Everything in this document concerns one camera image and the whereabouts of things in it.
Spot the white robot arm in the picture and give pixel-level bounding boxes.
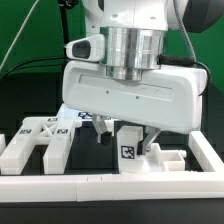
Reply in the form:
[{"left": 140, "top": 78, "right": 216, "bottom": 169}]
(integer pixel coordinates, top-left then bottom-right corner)
[{"left": 63, "top": 0, "right": 224, "bottom": 151}]

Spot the white block at left edge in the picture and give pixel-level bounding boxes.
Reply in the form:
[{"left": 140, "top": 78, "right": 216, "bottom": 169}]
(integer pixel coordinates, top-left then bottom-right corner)
[{"left": 0, "top": 134, "right": 6, "bottom": 156}]

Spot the white cable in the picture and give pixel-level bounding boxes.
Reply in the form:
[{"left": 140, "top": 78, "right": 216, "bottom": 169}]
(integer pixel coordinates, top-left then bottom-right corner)
[{"left": 0, "top": 0, "right": 40, "bottom": 73}]

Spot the black vertical pole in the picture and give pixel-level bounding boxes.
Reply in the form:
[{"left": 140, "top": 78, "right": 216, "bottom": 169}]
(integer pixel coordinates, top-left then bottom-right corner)
[{"left": 57, "top": 0, "right": 79, "bottom": 44}]

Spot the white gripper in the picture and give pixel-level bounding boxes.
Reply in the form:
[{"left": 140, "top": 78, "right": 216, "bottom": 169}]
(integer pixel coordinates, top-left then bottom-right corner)
[{"left": 62, "top": 61, "right": 207, "bottom": 155}]

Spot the black cable bundle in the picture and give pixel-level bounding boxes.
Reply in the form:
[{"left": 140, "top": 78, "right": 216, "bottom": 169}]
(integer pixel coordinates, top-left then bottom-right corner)
[{"left": 3, "top": 53, "right": 73, "bottom": 78}]

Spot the white chair seat part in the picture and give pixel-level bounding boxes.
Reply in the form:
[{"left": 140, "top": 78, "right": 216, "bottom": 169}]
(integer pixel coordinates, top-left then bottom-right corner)
[{"left": 141, "top": 143, "right": 187, "bottom": 172}]

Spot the white L-shaped fence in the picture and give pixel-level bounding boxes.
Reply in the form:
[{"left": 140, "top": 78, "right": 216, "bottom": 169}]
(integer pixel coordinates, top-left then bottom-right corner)
[{"left": 0, "top": 131, "right": 224, "bottom": 202}]

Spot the white chair back frame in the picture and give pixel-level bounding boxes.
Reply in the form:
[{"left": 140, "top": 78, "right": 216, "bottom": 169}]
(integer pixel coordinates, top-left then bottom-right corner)
[{"left": 0, "top": 117, "right": 82, "bottom": 175}]

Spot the white marker base plate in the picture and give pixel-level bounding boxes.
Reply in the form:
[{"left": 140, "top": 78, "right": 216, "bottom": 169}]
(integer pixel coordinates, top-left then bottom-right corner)
[{"left": 56, "top": 103, "right": 116, "bottom": 122}]

